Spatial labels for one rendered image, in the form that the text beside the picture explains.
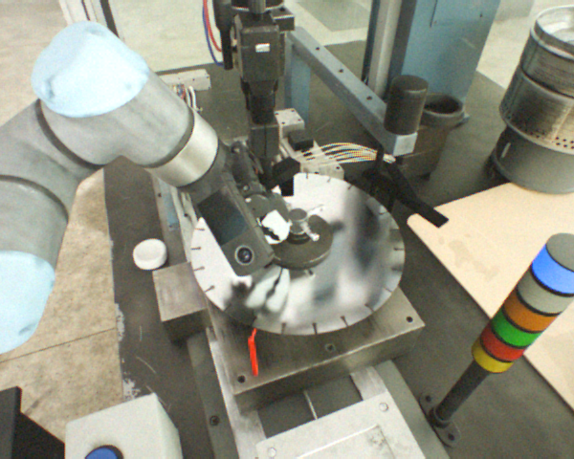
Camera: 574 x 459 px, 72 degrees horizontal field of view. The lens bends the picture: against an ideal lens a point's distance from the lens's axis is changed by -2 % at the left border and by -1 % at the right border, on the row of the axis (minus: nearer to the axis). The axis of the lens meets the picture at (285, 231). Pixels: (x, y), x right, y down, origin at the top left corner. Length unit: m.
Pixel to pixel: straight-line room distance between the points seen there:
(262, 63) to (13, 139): 0.26
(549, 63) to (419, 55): 0.32
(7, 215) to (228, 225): 0.21
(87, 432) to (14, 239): 0.33
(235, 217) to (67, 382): 1.36
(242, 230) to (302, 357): 0.26
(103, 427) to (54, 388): 1.16
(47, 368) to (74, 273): 0.44
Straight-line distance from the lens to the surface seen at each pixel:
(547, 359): 0.86
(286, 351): 0.63
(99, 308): 1.84
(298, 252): 0.59
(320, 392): 0.71
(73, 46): 0.35
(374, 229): 0.65
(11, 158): 0.37
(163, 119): 0.36
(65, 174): 0.38
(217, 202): 0.43
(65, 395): 1.70
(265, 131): 0.54
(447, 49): 1.23
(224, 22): 0.49
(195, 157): 0.39
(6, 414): 0.83
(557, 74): 1.02
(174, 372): 0.75
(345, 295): 0.56
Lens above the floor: 1.41
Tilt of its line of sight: 47 degrees down
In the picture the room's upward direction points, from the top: straight up
